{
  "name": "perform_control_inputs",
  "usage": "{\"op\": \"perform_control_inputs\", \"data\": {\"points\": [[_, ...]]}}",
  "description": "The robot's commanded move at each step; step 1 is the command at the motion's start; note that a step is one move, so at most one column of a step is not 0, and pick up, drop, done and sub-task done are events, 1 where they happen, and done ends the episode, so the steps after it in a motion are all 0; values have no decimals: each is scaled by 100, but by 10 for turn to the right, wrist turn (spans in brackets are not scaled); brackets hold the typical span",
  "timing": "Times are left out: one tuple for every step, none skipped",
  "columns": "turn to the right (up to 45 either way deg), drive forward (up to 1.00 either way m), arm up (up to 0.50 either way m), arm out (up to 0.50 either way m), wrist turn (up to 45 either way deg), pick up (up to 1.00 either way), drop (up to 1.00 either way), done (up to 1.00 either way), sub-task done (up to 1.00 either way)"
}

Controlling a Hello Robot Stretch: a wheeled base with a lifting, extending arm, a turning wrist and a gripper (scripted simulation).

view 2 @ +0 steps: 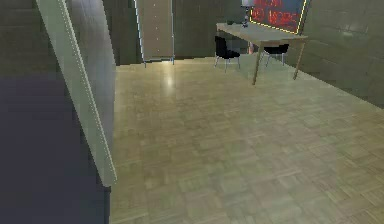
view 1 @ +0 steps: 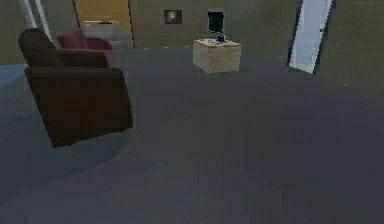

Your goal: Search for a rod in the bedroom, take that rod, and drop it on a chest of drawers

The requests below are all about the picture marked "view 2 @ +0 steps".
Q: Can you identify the black chair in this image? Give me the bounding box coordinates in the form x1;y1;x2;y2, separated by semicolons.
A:
260;43;290;67
213;35;242;73

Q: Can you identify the tall beige cupboard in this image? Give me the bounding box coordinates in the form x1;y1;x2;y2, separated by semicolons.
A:
133;0;176;66

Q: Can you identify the wooden table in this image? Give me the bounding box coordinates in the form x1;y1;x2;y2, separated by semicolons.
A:
215;21;309;86

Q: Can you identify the grey table lamp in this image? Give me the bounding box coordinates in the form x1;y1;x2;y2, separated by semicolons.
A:
240;0;255;29

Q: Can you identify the red and blue framed picture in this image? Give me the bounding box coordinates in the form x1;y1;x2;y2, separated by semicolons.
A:
249;0;308;36

